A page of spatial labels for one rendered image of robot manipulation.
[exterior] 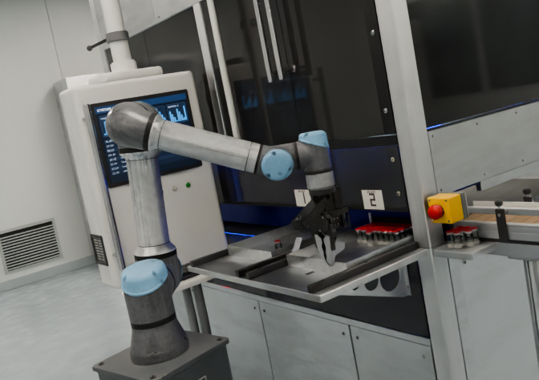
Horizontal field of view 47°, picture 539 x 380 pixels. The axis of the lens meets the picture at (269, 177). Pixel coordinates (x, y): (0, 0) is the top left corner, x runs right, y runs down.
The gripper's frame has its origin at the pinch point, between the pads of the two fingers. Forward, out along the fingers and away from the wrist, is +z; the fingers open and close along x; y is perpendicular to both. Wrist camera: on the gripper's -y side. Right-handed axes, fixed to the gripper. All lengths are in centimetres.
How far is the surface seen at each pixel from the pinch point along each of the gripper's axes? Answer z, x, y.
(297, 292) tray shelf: 4.0, -1.9, -12.8
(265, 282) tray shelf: 3.7, 13.2, -12.2
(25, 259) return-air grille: 65, 542, 39
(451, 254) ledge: 3.7, -19.3, 27.2
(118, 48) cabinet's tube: -76, 95, -6
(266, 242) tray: 3, 53, 16
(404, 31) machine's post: -57, -12, 30
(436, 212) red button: -8.7, -19.3, 23.6
